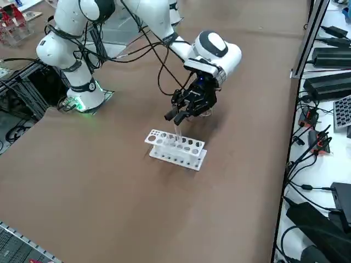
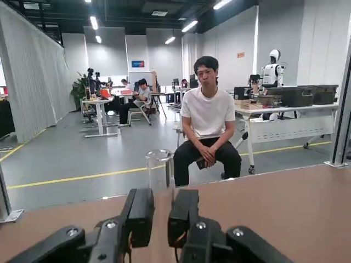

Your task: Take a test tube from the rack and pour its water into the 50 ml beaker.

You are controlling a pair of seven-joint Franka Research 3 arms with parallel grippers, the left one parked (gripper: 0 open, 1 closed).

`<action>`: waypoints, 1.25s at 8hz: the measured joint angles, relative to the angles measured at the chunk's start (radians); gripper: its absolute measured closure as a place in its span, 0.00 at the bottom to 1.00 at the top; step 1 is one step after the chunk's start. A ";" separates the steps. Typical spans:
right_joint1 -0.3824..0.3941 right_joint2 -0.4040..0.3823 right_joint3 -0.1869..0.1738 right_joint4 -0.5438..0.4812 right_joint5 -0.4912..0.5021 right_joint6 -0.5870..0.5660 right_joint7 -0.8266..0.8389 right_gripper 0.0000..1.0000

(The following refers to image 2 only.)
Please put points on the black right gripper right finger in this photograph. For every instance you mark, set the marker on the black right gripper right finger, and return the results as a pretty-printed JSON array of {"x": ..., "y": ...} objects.
[{"x": 183, "y": 215}]

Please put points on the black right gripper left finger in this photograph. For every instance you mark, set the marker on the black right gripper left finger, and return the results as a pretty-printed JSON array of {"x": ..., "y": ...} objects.
[{"x": 140, "y": 213}]

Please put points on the clear glass test tube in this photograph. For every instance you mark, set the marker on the clear glass test tube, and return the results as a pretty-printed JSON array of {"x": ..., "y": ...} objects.
[{"x": 160, "y": 172}]

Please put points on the seated person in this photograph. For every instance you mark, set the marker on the seated person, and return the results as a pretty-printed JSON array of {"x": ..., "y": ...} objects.
[{"x": 208, "y": 115}]

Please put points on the white standing desk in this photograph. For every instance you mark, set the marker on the white standing desk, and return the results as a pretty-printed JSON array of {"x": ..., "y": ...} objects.
[{"x": 100, "y": 117}]

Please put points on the person at desk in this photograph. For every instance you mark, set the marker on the person at desk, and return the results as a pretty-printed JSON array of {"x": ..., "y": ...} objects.
[{"x": 142, "y": 94}]

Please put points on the wooden box stack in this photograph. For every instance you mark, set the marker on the wooden box stack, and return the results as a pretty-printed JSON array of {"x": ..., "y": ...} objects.
[{"x": 244, "y": 104}]

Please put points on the white folding desk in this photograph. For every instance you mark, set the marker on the white folding desk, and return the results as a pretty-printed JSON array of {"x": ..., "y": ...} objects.
[{"x": 288, "y": 131}]

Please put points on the black desktop device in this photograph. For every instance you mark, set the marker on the black desktop device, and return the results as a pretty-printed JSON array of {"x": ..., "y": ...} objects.
[{"x": 242, "y": 93}]

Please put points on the green potted plant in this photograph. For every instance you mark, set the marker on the green potted plant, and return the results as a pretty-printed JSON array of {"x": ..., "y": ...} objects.
[{"x": 79, "y": 87}]

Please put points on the blue and red sign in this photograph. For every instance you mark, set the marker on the blue and red sign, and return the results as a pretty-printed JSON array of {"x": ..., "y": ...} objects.
[{"x": 138, "y": 63}]

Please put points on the dark equipment case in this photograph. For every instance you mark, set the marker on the dark equipment case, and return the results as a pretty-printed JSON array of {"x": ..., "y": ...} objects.
[
  {"x": 290, "y": 96},
  {"x": 326, "y": 94}
]

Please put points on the black draped table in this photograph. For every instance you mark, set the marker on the black draped table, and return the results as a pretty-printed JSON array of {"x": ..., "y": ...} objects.
[{"x": 5, "y": 120}]

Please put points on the white humanoid robot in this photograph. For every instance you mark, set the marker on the white humanoid robot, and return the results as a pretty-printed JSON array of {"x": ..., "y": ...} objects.
[{"x": 270, "y": 72}]

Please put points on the white curtain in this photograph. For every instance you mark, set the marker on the white curtain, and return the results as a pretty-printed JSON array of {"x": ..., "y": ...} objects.
[{"x": 33, "y": 82}]

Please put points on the aluminium frame post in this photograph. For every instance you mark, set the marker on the aluminium frame post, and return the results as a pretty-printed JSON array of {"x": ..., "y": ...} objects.
[
  {"x": 341, "y": 123},
  {"x": 3, "y": 191}
]

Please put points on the orange wall sign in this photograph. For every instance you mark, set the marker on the orange wall sign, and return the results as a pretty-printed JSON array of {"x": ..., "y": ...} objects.
[{"x": 240, "y": 54}]

